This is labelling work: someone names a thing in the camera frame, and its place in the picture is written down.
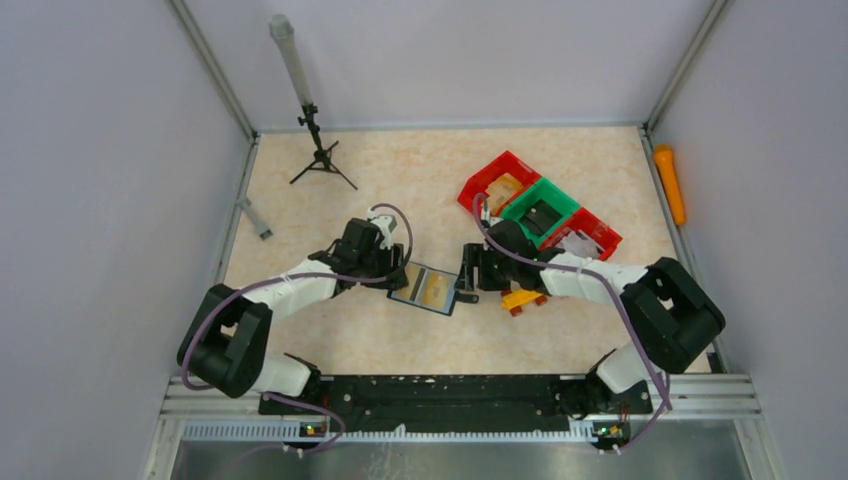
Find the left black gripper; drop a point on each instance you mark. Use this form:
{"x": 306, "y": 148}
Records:
{"x": 395, "y": 253}

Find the green plastic bin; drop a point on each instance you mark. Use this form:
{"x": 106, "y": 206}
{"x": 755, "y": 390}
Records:
{"x": 540, "y": 210}

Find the red bin with wooden blocks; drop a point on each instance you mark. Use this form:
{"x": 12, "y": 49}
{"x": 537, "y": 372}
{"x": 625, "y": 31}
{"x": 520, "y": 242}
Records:
{"x": 501, "y": 181}

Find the black leather card holder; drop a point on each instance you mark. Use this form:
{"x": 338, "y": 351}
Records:
{"x": 432, "y": 290}

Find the yellow toy brick car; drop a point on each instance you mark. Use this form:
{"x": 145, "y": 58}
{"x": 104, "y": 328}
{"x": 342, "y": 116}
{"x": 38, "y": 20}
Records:
{"x": 514, "y": 301}

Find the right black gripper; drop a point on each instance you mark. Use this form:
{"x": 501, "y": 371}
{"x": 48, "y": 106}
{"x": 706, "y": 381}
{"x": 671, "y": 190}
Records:
{"x": 476, "y": 254}

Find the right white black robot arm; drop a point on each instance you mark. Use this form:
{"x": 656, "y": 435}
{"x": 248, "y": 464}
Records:
{"x": 669, "y": 318}

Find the red bin with plastic bags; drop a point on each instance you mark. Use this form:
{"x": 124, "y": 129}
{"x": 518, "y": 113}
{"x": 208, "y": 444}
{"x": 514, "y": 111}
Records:
{"x": 584, "y": 235}

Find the black tripod with grey tube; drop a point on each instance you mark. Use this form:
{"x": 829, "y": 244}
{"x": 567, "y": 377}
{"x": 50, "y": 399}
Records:
{"x": 283, "y": 34}

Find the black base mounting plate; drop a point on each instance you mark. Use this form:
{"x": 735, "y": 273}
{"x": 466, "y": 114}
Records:
{"x": 471, "y": 403}

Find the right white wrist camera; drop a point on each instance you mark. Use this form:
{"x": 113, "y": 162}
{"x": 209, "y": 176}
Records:
{"x": 488, "y": 219}

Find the orange flashlight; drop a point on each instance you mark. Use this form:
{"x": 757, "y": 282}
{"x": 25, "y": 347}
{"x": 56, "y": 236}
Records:
{"x": 663, "y": 157}

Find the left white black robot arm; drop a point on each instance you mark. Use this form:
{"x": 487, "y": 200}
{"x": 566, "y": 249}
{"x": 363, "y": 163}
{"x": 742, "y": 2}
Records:
{"x": 226, "y": 345}

